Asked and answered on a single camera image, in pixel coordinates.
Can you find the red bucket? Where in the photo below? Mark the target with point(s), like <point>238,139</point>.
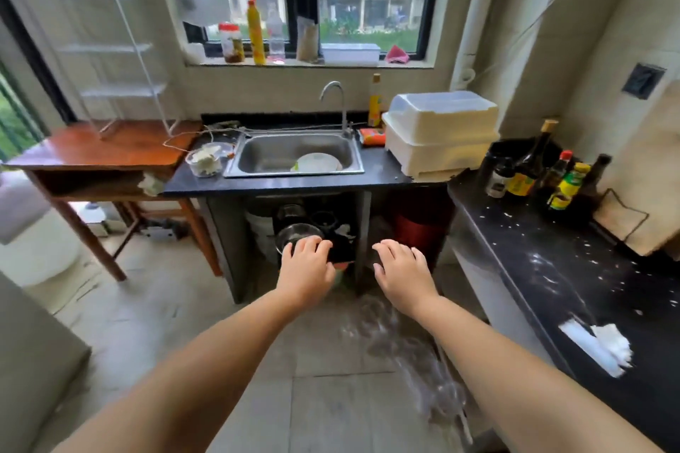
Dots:
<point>419,237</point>

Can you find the person's left middle finger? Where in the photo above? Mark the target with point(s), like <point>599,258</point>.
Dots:
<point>312,244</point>

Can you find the pink cloth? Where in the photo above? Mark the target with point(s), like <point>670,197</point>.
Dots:
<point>396,55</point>

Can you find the chrome faucet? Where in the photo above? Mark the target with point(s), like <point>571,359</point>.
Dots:
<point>344,107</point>

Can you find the tall dark brown-capped bottle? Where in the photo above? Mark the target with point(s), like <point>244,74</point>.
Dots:
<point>526,174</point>

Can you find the wooden cutting board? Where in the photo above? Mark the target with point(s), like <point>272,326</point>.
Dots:
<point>645,176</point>

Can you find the red lidded glass jar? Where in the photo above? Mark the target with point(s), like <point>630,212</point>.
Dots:
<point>231,44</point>

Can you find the brown paper bag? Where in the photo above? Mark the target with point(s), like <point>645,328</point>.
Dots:
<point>307,43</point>

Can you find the yellow oil bottle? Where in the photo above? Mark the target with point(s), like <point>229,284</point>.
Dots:
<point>375,105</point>

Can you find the small white cup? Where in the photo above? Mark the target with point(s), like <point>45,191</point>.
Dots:
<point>194,54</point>

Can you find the dark red-capped sauce bottle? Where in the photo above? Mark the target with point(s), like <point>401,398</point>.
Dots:
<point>556,171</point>

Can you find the person's right little finger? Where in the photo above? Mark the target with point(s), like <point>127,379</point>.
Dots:
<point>421,259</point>

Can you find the white cleaning cloth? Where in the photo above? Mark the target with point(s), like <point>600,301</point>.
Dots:
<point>611,344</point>

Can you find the person's left hand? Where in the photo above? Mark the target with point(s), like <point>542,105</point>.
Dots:
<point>304,275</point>

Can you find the clear plastic bottle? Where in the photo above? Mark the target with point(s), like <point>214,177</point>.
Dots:
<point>276,38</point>

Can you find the dark wall socket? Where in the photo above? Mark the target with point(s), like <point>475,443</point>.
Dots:
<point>643,81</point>

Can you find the person's right forearm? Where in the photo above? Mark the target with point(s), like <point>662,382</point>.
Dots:
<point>526,394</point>

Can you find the tall yellow squeeze bottle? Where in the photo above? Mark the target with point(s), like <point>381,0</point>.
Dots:
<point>256,33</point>

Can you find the dark black-capped bottle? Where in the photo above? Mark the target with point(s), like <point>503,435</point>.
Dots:
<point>596,176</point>

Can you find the person's right thumb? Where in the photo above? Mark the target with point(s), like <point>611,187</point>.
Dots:
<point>379,273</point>

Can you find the steel bowl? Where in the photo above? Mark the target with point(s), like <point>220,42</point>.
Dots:
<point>295,236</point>

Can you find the stainless steel sink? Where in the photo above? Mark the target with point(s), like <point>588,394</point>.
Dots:
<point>265,152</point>

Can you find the white rectangular lidded container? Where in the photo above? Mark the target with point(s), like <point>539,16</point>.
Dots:
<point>350,53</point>

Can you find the person's right middle finger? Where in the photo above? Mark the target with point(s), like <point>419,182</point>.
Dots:
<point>393,247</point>

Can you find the clear plastic bag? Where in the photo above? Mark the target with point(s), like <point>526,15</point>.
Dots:
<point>414,362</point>

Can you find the brown wooden table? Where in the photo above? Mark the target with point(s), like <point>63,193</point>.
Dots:
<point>95,147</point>

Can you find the white lidded dish box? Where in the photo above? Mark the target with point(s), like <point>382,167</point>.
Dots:
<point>441,131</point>

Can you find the orange sponge packet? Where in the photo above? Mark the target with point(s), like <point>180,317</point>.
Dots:
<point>372,137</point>

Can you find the white bucket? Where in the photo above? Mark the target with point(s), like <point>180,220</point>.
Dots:
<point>261,237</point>

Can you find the yellow-capped green-label bottle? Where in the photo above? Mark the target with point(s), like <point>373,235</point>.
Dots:
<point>567,187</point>

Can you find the crumpled white tissue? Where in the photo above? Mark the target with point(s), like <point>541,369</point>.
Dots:
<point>151,185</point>

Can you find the person's left forearm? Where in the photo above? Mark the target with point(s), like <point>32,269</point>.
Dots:
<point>202,378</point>

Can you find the white plate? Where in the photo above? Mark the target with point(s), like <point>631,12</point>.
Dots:
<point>317,163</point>

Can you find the person's right hand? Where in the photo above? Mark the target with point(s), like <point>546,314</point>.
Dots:
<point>406,277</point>

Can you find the clear glass bowl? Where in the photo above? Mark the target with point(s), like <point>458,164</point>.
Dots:
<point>206,161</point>

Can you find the small dark white-label jar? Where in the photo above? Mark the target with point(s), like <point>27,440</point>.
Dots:
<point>499,179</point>

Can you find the person's left thumb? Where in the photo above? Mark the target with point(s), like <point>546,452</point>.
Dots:
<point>331,274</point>

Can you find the white drain pipe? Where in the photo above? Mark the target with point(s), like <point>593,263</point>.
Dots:
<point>481,6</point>

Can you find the person's left little finger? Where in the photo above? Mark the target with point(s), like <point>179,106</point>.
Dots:
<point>286,252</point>

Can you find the grey cabinet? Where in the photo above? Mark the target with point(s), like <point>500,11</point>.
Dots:
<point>32,362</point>

